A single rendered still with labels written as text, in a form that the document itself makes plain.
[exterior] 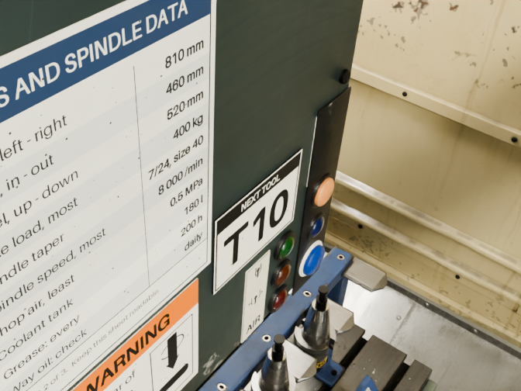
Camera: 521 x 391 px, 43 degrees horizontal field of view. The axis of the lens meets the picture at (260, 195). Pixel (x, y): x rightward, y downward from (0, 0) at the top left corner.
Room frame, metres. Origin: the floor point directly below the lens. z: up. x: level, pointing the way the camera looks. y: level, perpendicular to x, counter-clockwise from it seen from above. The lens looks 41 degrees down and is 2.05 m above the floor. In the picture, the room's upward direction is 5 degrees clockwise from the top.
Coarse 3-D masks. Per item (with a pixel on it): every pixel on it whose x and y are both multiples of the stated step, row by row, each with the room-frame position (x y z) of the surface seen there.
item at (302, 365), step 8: (288, 344) 0.61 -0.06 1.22; (288, 352) 0.60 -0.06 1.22; (296, 352) 0.60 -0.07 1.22; (304, 352) 0.60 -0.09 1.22; (264, 360) 0.58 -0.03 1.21; (288, 360) 0.59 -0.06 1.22; (296, 360) 0.59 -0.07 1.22; (304, 360) 0.59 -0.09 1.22; (312, 360) 0.59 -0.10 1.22; (288, 368) 0.57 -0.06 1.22; (296, 368) 0.57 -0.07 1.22; (304, 368) 0.57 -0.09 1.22; (312, 368) 0.58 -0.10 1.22; (296, 376) 0.56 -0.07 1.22; (304, 376) 0.56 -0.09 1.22; (312, 376) 0.56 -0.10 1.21
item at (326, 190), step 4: (328, 180) 0.41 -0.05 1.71; (332, 180) 0.42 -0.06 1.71; (324, 184) 0.41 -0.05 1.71; (328, 184) 0.41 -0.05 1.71; (332, 184) 0.41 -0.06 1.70; (320, 188) 0.41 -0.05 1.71; (324, 188) 0.41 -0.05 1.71; (328, 188) 0.41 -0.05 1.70; (332, 188) 0.41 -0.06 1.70; (320, 192) 0.40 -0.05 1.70; (324, 192) 0.40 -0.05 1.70; (328, 192) 0.41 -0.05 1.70; (332, 192) 0.42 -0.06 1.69; (316, 196) 0.40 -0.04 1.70; (320, 196) 0.40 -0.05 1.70; (324, 196) 0.40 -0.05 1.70; (328, 196) 0.41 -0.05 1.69; (316, 200) 0.40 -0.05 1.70; (320, 200) 0.40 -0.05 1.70; (324, 200) 0.41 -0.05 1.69; (316, 204) 0.40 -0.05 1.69; (320, 204) 0.40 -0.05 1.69
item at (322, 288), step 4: (320, 288) 0.63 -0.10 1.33; (324, 288) 0.63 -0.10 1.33; (328, 288) 0.63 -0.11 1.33; (320, 292) 0.63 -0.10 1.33; (324, 292) 0.62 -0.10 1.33; (316, 296) 0.63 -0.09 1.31; (320, 296) 0.63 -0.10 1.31; (324, 296) 0.63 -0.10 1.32; (316, 300) 0.63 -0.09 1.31; (320, 300) 0.63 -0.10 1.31; (324, 300) 0.63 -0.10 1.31; (316, 304) 0.63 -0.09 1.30; (320, 304) 0.62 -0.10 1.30; (324, 304) 0.62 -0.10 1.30; (320, 308) 0.62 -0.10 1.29; (324, 308) 0.63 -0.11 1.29
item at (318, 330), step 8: (312, 304) 0.63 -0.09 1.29; (328, 304) 0.63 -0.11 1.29; (312, 312) 0.62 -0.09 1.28; (320, 312) 0.62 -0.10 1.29; (328, 312) 0.62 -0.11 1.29; (312, 320) 0.62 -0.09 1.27; (320, 320) 0.62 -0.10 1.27; (328, 320) 0.62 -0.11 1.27; (304, 328) 0.62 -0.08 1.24; (312, 328) 0.62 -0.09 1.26; (320, 328) 0.61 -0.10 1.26; (328, 328) 0.62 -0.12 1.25; (304, 336) 0.62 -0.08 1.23; (312, 336) 0.61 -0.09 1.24; (320, 336) 0.61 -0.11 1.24; (328, 336) 0.62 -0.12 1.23; (312, 344) 0.61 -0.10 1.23; (320, 344) 0.61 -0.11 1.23
